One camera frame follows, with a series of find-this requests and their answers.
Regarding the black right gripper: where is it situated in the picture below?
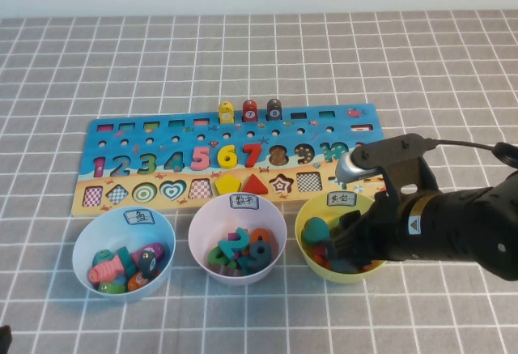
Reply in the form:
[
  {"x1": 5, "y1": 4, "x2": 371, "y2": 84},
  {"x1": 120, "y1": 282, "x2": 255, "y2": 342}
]
[{"x1": 325, "y1": 191, "x2": 410, "y2": 264}]

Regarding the dark grey wooden shape piece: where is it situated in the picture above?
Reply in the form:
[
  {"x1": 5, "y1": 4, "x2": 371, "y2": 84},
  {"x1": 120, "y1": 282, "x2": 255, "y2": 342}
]
[{"x1": 329, "y1": 259, "x2": 363, "y2": 274}]

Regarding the teal wooden heart piece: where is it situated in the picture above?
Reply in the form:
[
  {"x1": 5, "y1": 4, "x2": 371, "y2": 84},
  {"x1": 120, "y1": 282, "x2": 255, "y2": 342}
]
[{"x1": 302, "y1": 216, "x2": 333, "y2": 246}]

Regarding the yellow plastic bowl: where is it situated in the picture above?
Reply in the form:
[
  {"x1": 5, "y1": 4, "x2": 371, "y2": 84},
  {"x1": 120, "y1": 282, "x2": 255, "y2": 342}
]
[{"x1": 294, "y1": 192, "x2": 397, "y2": 284}]

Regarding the orange wooden number piece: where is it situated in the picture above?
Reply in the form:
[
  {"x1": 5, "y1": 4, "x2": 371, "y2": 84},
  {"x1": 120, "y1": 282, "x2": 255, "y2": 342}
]
[{"x1": 248, "y1": 227, "x2": 271, "y2": 245}]

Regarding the red wooden triangle piece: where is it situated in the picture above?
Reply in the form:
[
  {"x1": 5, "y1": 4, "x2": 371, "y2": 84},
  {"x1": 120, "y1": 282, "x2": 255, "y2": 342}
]
[{"x1": 241, "y1": 173, "x2": 270, "y2": 196}]

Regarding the brown wooden number piece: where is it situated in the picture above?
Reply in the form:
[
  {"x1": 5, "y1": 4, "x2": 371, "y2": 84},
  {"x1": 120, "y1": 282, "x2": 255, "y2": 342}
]
[{"x1": 209, "y1": 263, "x2": 244, "y2": 277}]

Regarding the yellow wooden pentagon piece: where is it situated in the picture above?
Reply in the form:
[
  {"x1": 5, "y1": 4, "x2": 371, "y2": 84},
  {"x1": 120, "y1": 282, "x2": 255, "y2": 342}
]
[{"x1": 214, "y1": 174, "x2": 243, "y2": 195}]

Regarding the green wooden number piece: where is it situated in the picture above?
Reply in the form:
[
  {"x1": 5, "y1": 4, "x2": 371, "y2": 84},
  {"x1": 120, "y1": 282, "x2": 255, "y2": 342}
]
[{"x1": 208, "y1": 247, "x2": 238, "y2": 268}]

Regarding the pale pink plastic bowl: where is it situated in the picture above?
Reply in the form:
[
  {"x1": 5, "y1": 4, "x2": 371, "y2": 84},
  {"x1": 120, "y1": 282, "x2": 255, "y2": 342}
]
[{"x1": 188, "y1": 193, "x2": 288, "y2": 286}]

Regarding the light blue plastic bowl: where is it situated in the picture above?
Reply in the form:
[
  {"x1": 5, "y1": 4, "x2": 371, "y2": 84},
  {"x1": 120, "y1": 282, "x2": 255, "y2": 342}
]
[{"x1": 71, "y1": 207, "x2": 177, "y2": 304}]

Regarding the colourful wooden number puzzle board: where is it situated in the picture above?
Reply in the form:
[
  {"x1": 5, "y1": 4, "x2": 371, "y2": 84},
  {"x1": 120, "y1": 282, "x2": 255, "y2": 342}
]
[{"x1": 70, "y1": 103, "x2": 400, "y2": 217}]

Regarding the dark grey wooden number nine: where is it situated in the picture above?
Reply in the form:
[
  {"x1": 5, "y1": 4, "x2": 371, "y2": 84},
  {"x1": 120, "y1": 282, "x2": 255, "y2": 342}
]
[{"x1": 241, "y1": 239, "x2": 273, "y2": 273}]

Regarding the teal wooden number two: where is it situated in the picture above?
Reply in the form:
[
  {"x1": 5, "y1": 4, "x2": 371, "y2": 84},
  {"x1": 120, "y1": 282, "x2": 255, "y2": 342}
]
[{"x1": 217, "y1": 227, "x2": 250, "y2": 258}]

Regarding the green wooden fish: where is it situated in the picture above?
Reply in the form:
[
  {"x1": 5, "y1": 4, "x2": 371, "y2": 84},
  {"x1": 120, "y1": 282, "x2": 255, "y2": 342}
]
[{"x1": 96, "y1": 280, "x2": 125, "y2": 295}]

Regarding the pink wooden fish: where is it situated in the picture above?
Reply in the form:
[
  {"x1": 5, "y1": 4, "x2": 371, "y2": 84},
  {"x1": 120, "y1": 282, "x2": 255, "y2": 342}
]
[{"x1": 87, "y1": 257, "x2": 125, "y2": 283}]

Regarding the small teal wooden fish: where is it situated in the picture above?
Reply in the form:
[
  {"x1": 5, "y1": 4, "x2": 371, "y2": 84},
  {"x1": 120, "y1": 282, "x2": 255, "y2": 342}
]
[{"x1": 91, "y1": 250, "x2": 117, "y2": 267}]

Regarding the red wooden number seven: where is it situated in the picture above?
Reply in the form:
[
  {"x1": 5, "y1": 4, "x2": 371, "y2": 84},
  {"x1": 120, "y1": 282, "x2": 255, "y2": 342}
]
[{"x1": 241, "y1": 143, "x2": 263, "y2": 168}]

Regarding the orange wooden fish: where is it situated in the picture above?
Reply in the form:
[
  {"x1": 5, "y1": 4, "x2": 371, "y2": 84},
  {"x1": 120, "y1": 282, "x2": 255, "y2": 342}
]
[{"x1": 127, "y1": 271, "x2": 151, "y2": 292}]

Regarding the large teal wooden fish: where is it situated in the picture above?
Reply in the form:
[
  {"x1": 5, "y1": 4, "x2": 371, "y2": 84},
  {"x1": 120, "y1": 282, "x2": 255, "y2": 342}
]
[{"x1": 116, "y1": 246, "x2": 138, "y2": 276}]

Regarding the brown wooden fish peg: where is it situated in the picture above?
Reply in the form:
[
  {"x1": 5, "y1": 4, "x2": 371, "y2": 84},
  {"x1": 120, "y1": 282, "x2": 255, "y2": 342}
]
[{"x1": 265, "y1": 98, "x2": 282, "y2": 122}]

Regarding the yellow wooden number six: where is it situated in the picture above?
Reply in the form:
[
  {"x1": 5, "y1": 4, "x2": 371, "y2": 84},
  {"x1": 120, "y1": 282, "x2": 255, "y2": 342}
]
[{"x1": 217, "y1": 144, "x2": 239, "y2": 170}]

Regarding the red wooden fish peg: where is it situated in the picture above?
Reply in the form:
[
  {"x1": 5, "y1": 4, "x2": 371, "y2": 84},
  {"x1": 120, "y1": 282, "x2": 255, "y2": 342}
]
[{"x1": 241, "y1": 99, "x2": 259, "y2": 123}]

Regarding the dark grey wooden fish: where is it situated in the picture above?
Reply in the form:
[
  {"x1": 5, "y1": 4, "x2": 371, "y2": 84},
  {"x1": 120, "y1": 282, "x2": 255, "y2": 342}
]
[{"x1": 137, "y1": 253, "x2": 159, "y2": 279}]

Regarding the pink wooden number five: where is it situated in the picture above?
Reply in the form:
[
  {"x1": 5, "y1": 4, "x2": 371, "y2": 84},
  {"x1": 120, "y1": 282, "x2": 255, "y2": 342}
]
[{"x1": 190, "y1": 145, "x2": 212, "y2": 171}]

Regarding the yellow wooden fish peg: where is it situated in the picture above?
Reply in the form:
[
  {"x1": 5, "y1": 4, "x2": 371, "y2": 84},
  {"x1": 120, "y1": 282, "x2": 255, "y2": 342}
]
[{"x1": 218, "y1": 101, "x2": 235, "y2": 125}]

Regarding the purple wooden fish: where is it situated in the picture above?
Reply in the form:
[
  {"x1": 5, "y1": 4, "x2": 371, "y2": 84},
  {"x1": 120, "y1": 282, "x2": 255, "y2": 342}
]
[{"x1": 131, "y1": 242, "x2": 166, "y2": 264}]

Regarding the grey checked tablecloth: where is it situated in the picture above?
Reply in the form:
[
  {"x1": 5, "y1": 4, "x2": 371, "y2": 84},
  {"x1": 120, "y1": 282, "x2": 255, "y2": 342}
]
[{"x1": 0, "y1": 8, "x2": 518, "y2": 354}]

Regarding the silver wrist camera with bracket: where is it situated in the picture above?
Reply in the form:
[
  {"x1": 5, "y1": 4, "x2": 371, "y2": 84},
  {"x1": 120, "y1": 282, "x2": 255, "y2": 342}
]
[{"x1": 334, "y1": 133, "x2": 440, "y2": 201}]

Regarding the black camera cable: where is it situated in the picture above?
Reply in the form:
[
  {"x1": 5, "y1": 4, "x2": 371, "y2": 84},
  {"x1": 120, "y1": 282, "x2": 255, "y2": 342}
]
[{"x1": 424, "y1": 138, "x2": 518, "y2": 167}]

